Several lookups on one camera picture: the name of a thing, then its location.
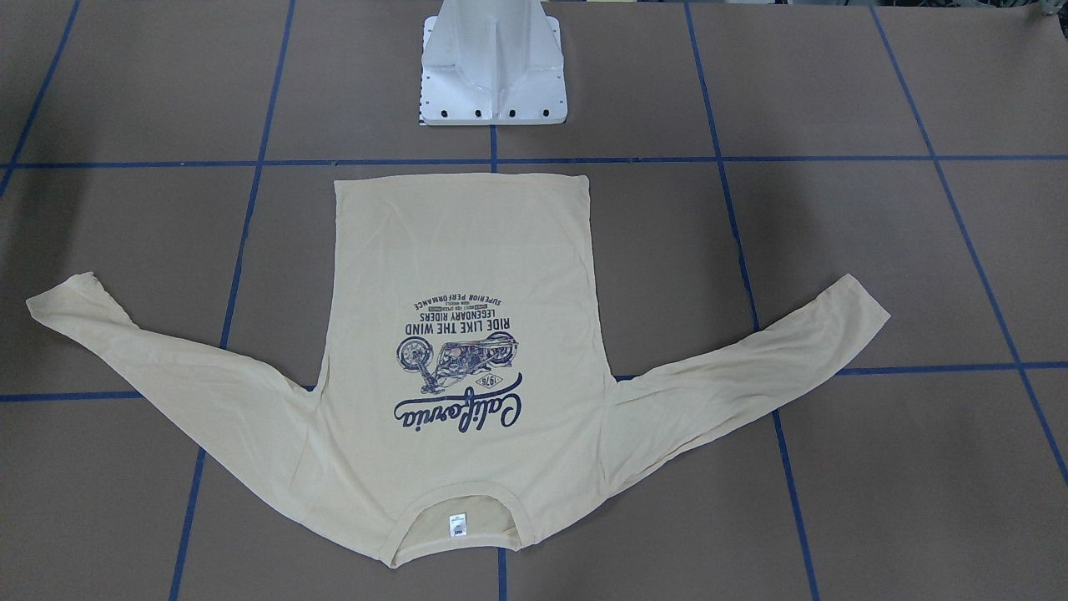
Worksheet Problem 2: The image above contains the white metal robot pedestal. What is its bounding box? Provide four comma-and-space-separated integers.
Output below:
419, 1, 568, 126

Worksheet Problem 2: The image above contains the cream long-sleeve printed shirt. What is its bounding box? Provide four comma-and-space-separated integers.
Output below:
26, 174, 889, 569

